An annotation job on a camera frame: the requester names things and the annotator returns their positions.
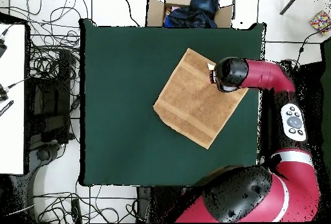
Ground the tan terry towel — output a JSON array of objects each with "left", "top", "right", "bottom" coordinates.
[{"left": 153, "top": 47, "right": 250, "bottom": 150}]

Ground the multicoloured speckled item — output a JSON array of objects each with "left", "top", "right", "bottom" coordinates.
[{"left": 310, "top": 10, "right": 331, "bottom": 35}]

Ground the dark blue clothing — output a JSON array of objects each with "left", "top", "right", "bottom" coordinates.
[{"left": 163, "top": 0, "right": 220, "bottom": 29}]

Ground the open cardboard box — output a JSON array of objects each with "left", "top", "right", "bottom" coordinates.
[{"left": 145, "top": 0, "right": 235, "bottom": 29}]

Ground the dark green table cloth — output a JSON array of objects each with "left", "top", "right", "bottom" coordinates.
[{"left": 79, "top": 17, "right": 267, "bottom": 191}]

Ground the black equipment stand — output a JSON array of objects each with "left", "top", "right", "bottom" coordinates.
[
  {"left": 24, "top": 49, "right": 77, "bottom": 147},
  {"left": 280, "top": 59, "right": 325, "bottom": 147}
]

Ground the grey metal bar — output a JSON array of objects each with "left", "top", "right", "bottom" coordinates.
[{"left": 279, "top": 0, "right": 310, "bottom": 16}]

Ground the grey round stand base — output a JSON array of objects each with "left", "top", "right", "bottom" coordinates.
[{"left": 35, "top": 146, "right": 54, "bottom": 162}]

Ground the black power strip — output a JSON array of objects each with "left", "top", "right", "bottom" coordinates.
[{"left": 70, "top": 197, "right": 83, "bottom": 223}]

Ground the white table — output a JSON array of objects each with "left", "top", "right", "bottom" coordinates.
[{"left": 0, "top": 23, "right": 27, "bottom": 175}]

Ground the black slotted strip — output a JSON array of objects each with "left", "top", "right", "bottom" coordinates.
[{"left": 0, "top": 100, "right": 15, "bottom": 118}]

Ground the black cable with plug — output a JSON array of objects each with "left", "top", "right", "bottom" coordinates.
[{"left": 293, "top": 24, "right": 331, "bottom": 69}]

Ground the thin black cable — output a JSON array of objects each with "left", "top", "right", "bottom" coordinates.
[{"left": 114, "top": 0, "right": 140, "bottom": 27}]

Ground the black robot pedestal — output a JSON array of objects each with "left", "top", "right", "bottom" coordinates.
[{"left": 136, "top": 186, "right": 182, "bottom": 223}]

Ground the black cable tangle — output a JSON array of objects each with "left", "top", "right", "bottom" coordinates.
[{"left": 24, "top": 0, "right": 90, "bottom": 85}]

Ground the black device with cable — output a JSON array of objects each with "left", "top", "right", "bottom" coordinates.
[
  {"left": 0, "top": 36, "right": 8, "bottom": 60},
  {"left": 0, "top": 83, "right": 10, "bottom": 103}
]

